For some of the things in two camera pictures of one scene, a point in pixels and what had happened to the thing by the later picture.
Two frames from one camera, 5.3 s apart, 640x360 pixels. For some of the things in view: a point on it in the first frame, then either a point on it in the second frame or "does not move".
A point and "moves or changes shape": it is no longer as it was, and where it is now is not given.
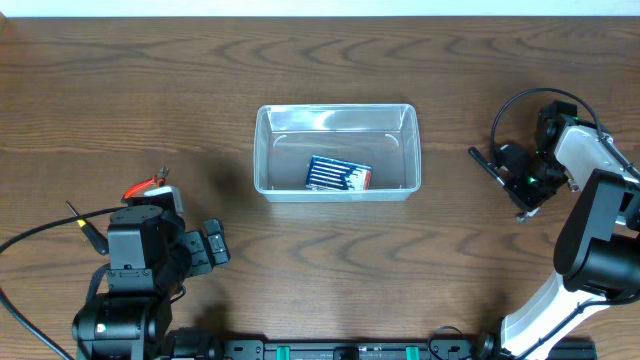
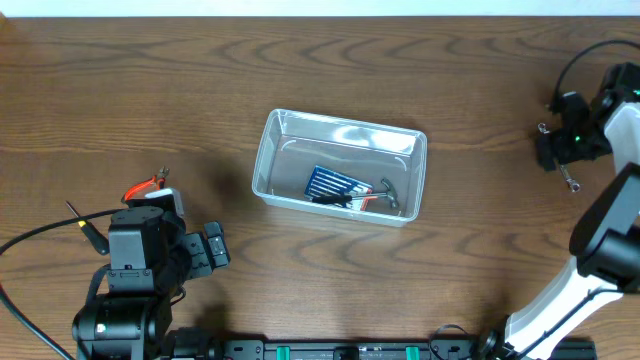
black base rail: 447,343 does not move
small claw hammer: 489,167 -> 390,194
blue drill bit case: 330,174 -> 325,183
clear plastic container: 384,136 moves or changes shape
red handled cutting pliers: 157,180 does not move
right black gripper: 516,192 -> 551,148
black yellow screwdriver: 95,237 does not move
